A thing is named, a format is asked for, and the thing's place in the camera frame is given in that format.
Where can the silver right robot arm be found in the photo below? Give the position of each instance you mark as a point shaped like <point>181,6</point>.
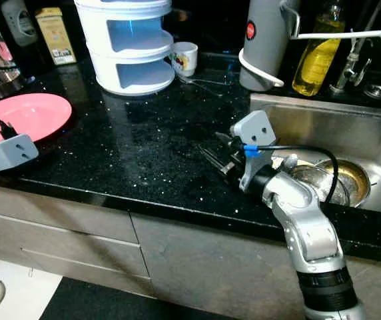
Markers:
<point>310,233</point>

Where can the grey kitchen base cabinet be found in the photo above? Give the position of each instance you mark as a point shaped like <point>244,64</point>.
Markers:
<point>184,260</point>

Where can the steel spoon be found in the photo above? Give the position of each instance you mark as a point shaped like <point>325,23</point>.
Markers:
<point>200,83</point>

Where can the white cup with floral print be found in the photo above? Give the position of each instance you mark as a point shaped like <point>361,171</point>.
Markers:
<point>187,58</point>

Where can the grey jug with red logo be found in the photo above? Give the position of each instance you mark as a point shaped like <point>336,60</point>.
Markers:
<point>264,50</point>

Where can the stainless steel sink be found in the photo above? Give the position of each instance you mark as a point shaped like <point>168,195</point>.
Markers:
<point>337,126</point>

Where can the yellow cooking oil bottle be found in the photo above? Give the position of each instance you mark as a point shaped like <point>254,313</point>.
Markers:
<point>317,63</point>

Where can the brass sink drain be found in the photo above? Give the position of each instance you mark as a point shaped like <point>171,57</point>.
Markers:
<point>354,174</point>

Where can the white tiered storage container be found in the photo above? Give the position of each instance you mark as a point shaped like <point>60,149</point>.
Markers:
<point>100,78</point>

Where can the chrome faucet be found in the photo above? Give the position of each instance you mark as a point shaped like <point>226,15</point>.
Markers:
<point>350,66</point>

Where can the white horizontal pipe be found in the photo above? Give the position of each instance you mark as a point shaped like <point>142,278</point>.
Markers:
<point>344,35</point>

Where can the chrome counter hole fitting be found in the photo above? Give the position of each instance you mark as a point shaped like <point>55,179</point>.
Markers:
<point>378,91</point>

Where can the black floor mat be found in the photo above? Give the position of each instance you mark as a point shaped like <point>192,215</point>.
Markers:
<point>124,306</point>

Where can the pink plastic plate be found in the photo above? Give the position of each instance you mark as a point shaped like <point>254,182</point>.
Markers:
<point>37,113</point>

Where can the yellow tin box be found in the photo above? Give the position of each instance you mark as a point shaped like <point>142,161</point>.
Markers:
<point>55,36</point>

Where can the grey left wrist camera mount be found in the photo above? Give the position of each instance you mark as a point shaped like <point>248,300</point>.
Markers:
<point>10,154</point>

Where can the grey wall socket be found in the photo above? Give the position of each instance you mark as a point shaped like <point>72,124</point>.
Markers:
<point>14,20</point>

